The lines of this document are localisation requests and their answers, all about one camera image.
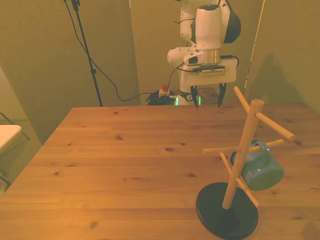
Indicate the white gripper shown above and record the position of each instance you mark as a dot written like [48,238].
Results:
[210,78]

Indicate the thin white pole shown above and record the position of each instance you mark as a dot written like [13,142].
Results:
[255,37]

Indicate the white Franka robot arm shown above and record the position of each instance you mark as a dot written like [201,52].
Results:
[208,25]

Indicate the black tripod stand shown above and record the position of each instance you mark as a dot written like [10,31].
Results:
[93,71]

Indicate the wooden mug tree black base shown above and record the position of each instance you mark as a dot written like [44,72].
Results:
[226,217]

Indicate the teal ceramic mug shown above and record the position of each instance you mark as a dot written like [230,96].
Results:
[262,175]

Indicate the yellow emergency stop box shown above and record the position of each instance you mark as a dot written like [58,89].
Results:
[164,92]

